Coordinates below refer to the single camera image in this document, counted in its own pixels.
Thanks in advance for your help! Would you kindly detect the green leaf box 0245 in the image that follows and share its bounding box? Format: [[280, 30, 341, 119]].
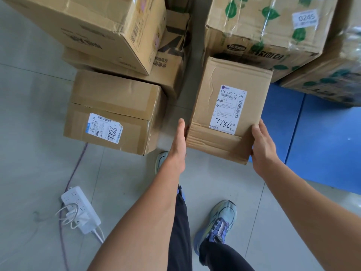
[[203, 0, 339, 84]]

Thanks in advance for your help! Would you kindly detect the low brown box 7786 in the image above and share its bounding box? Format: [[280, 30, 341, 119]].
[[63, 70, 167, 156]]

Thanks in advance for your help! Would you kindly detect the person's left forearm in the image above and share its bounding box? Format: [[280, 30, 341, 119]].
[[87, 162, 187, 271]]

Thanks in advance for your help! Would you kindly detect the person's right shoe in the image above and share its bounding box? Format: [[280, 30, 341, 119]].
[[194, 199, 238, 257]]

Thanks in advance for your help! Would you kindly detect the pile of plain cardboard boxes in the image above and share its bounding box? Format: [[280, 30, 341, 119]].
[[61, 0, 195, 100]]

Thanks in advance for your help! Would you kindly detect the person's right forearm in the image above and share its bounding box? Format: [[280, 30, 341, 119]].
[[262, 160, 361, 271]]

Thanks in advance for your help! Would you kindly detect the small brown box 7786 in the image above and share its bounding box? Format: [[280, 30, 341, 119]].
[[185, 55, 273, 166]]

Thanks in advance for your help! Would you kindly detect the orange leaf box 8935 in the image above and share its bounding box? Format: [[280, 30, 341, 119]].
[[278, 0, 361, 108]]

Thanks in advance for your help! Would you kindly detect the person's left shoe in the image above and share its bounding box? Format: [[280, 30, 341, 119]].
[[154, 151, 170, 176]]

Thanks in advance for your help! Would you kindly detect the person's right leg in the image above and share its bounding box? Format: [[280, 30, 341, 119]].
[[198, 239, 256, 271]]

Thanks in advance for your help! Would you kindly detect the person's right hand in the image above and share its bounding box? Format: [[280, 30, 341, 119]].
[[250, 119, 282, 179]]

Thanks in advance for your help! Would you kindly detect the tall plain brown box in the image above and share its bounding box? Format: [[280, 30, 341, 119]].
[[0, 0, 167, 76]]

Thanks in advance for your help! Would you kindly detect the white power strip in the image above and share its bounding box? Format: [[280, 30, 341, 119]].
[[61, 186, 102, 235]]

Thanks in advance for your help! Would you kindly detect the white charger cable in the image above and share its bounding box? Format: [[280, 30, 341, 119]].
[[54, 202, 105, 244]]

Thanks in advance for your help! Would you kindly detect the person's left leg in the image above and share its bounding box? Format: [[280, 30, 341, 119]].
[[167, 184, 193, 271]]

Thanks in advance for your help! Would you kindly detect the person's shoe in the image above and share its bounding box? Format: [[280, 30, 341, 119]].
[[194, 199, 238, 257], [154, 151, 170, 176]]

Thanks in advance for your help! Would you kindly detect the dark purple power cable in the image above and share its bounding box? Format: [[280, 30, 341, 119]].
[[58, 142, 89, 271]]

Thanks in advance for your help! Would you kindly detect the person's leg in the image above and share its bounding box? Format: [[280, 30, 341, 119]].
[[198, 239, 256, 271], [167, 184, 193, 271]]

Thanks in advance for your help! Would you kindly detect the person's left hand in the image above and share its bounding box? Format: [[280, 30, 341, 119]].
[[165, 118, 188, 175]]

